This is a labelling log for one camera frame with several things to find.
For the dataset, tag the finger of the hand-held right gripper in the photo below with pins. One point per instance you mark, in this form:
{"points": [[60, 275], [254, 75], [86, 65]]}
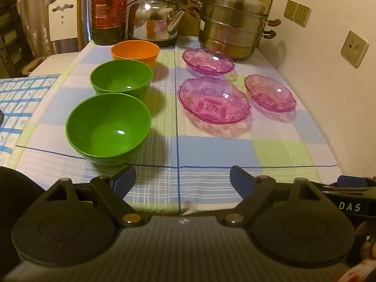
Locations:
{"points": [[352, 181]]}

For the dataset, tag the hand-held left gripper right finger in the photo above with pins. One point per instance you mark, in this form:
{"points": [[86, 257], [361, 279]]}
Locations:
{"points": [[241, 177]]}

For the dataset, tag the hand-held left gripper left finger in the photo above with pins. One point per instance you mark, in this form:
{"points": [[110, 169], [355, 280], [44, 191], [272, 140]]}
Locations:
{"points": [[124, 177]]}

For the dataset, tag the green plastic bowl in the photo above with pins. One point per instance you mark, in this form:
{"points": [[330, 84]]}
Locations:
{"points": [[108, 129], [122, 77]]}

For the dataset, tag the large purple glass plate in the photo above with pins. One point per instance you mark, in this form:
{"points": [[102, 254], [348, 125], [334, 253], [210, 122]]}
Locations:
{"points": [[214, 101]]}

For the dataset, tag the small purple glass plate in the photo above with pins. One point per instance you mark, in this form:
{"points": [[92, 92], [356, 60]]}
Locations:
{"points": [[270, 94], [208, 61]]}

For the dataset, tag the person's right hand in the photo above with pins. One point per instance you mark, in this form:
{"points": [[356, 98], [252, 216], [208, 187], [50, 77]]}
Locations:
{"points": [[368, 246]]}

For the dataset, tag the pastel checked tablecloth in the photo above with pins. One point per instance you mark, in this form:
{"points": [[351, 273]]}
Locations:
{"points": [[211, 152]]}

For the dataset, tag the orange plastic bowl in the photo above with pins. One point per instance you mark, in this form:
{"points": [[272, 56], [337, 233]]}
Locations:
{"points": [[135, 51]]}

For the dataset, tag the blue white patterned tablecloth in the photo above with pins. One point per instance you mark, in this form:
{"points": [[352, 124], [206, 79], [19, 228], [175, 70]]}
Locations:
{"points": [[20, 102]]}

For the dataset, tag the small dark object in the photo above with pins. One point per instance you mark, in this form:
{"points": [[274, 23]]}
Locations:
{"points": [[1, 117]]}

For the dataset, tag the wooden stool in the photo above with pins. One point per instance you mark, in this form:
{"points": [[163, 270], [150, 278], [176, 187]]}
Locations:
{"points": [[30, 64]]}

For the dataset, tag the stainless steel steamer pot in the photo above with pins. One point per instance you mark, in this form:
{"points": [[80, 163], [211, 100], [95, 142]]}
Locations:
{"points": [[232, 23]]}

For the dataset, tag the stainless steel kettle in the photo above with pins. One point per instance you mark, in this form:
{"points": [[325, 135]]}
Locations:
{"points": [[152, 17]]}

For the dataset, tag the large cooking oil bottle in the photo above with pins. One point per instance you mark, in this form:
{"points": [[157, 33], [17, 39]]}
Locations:
{"points": [[108, 14]]}

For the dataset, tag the white wooden chair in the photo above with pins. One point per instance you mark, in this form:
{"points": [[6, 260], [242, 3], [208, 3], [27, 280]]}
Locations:
{"points": [[63, 20]]}

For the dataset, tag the black storage rack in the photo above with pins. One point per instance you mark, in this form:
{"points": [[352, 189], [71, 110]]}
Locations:
{"points": [[11, 29]]}

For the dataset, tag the beige wall outlet plate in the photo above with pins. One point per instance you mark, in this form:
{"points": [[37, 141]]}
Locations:
{"points": [[354, 48]]}

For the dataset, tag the beige wall socket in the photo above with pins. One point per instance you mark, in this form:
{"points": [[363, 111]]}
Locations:
{"points": [[302, 14], [290, 8]]}

